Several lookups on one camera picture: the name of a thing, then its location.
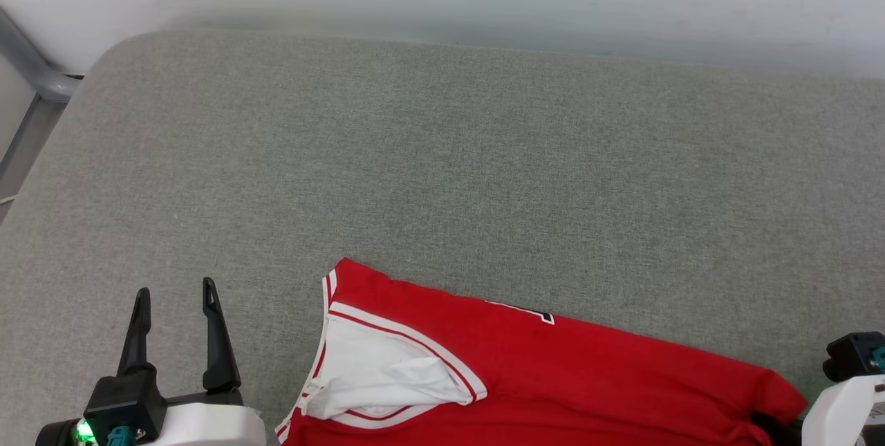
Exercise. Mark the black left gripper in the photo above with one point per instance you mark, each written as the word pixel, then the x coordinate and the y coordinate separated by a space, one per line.
pixel 62 433

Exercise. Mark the grey fabric sofa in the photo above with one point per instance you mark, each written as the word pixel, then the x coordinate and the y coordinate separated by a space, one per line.
pixel 415 155

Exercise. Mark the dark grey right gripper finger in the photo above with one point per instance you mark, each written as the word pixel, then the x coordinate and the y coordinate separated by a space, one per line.
pixel 774 431

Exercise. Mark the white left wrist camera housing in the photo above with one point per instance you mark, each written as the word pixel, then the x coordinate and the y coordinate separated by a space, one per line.
pixel 207 426

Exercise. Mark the grey metal frame tube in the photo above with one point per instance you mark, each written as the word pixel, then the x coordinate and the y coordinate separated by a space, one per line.
pixel 48 83

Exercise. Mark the red white basketball jersey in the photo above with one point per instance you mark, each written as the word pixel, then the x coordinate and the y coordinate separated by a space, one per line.
pixel 588 377

